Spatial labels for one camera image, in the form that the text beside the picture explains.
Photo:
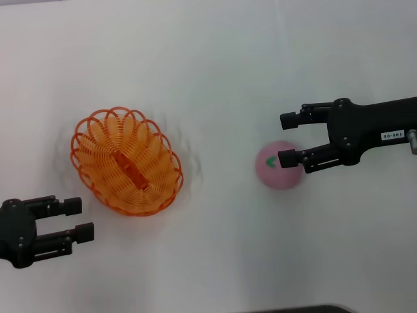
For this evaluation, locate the pink peach with green sticker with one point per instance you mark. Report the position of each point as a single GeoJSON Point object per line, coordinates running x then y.
{"type": "Point", "coordinates": [277, 179]}

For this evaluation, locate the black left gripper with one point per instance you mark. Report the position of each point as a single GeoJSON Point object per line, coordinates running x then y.
{"type": "Point", "coordinates": [16, 231]}

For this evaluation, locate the dark rounded robot torso edge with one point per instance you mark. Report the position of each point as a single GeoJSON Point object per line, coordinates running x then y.
{"type": "Point", "coordinates": [303, 309]}

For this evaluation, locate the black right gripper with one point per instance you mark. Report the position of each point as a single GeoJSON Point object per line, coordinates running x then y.
{"type": "Point", "coordinates": [355, 130]}

